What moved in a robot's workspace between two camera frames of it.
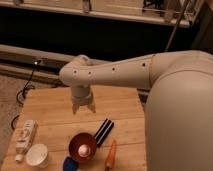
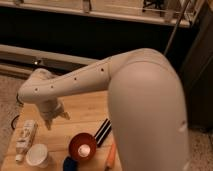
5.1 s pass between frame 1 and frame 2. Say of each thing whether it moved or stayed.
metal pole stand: stayed
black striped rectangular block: stayed
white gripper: moved
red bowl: stayed
